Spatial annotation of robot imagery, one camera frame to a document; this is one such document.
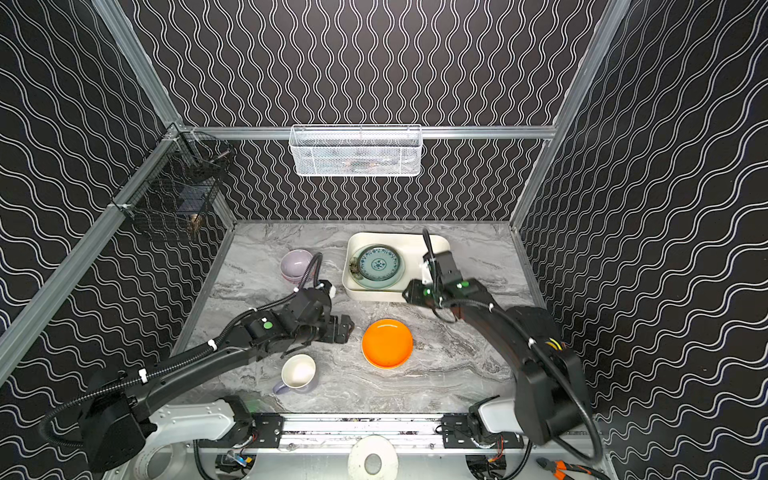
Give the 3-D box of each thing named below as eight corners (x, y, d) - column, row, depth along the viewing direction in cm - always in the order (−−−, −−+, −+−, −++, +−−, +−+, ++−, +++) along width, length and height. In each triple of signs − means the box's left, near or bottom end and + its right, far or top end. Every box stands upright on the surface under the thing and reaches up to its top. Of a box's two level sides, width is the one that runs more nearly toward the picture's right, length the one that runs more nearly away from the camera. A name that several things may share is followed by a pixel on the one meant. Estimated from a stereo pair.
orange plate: (362, 368, 87) (361, 364, 84) (364, 323, 96) (363, 318, 94) (413, 368, 86) (413, 364, 84) (410, 322, 96) (411, 318, 94)
